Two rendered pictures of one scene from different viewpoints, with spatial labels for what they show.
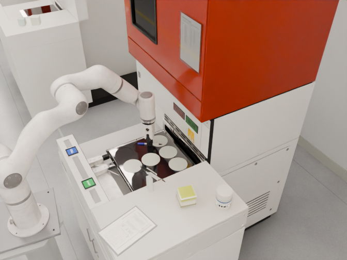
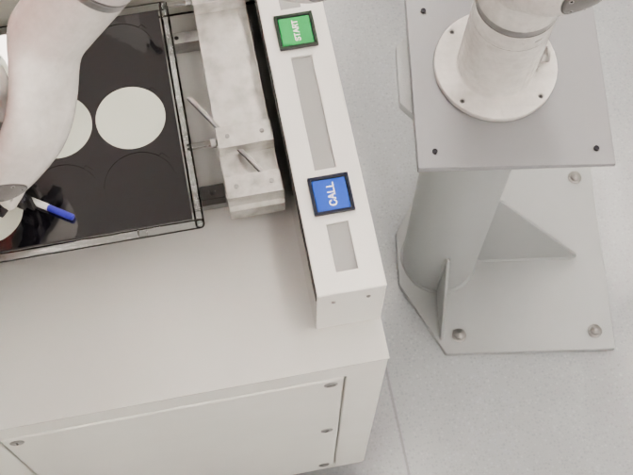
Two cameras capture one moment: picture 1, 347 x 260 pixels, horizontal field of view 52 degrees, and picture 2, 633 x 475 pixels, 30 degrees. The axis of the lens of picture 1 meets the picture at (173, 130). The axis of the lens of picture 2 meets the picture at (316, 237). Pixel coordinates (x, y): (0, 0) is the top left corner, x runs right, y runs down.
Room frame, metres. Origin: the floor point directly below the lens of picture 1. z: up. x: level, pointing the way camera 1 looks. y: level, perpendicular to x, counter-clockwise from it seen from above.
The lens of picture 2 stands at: (1.99, 0.72, 2.42)
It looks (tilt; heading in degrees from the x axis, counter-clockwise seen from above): 68 degrees down; 198
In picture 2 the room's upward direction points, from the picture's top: 2 degrees clockwise
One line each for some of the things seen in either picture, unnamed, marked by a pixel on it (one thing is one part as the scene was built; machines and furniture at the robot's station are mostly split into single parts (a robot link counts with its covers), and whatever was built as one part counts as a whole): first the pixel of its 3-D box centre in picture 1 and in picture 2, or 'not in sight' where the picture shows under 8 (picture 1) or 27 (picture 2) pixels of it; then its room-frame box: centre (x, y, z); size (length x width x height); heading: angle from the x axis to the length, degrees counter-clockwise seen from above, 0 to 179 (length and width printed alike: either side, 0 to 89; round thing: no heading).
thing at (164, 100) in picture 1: (169, 110); not in sight; (1.65, 0.03, 1.02); 0.82 x 0.03 x 0.40; 30
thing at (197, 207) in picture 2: (120, 171); (181, 110); (1.28, 0.28, 0.90); 0.38 x 0.01 x 0.01; 30
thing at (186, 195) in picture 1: (186, 196); not in sight; (1.03, -0.06, 1.00); 0.07 x 0.07 x 0.07; 15
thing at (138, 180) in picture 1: (151, 159); (56, 130); (1.37, 0.12, 0.90); 0.34 x 0.34 x 0.01; 30
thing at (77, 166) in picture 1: (82, 177); (312, 131); (1.25, 0.47, 0.89); 0.55 x 0.09 x 0.14; 30
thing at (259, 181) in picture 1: (210, 163); not in sight; (1.82, -0.27, 0.41); 0.82 x 0.71 x 0.82; 30
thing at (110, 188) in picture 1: (107, 183); (236, 100); (1.22, 0.34, 0.87); 0.36 x 0.08 x 0.03; 30
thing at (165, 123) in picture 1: (182, 144); not in sight; (1.49, -0.05, 0.89); 0.44 x 0.02 x 0.10; 30
